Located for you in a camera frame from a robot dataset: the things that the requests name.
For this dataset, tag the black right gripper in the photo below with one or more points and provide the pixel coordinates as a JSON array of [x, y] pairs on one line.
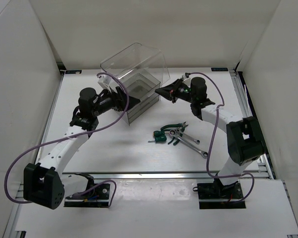
[[169, 91]]

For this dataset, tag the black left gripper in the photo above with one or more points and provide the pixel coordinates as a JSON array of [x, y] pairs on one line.
[[119, 99]]

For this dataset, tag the large green cutting pliers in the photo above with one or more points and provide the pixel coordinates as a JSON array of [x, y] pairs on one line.
[[180, 126]]

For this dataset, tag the clear plastic drawer organizer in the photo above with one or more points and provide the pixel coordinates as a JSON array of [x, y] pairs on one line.
[[142, 70]]

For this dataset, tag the large silver ratchet wrench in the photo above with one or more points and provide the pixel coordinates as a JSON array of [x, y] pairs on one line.
[[204, 154]]

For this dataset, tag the small green cutting pliers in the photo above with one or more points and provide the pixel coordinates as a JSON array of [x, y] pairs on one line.
[[175, 139]]

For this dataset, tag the small silver ratchet wrench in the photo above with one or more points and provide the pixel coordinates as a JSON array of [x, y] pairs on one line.
[[182, 134]]

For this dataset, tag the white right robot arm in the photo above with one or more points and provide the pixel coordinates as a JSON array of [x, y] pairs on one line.
[[245, 140]]

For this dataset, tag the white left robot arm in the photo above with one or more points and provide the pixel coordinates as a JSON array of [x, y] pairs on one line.
[[43, 184]]

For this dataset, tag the green stubby phillips screwdriver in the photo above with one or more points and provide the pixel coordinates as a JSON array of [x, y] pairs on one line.
[[159, 133]]

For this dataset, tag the green stubby flat screwdriver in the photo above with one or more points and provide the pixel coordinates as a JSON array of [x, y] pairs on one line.
[[160, 139]]

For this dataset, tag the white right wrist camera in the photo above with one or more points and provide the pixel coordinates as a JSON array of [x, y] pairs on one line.
[[186, 76]]

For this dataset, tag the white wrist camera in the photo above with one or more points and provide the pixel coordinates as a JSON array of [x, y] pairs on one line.
[[104, 81], [186, 76]]

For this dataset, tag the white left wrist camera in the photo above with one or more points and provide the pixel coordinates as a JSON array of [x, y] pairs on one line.
[[104, 81]]

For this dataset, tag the aluminium frame rail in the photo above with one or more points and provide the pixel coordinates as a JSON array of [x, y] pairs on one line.
[[188, 175]]

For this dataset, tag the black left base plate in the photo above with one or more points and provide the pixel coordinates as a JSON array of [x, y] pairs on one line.
[[97, 195]]

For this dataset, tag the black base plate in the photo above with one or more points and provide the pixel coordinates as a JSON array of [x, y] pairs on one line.
[[214, 196], [97, 195]]

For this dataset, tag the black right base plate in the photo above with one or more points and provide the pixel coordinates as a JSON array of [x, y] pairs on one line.
[[214, 196]]

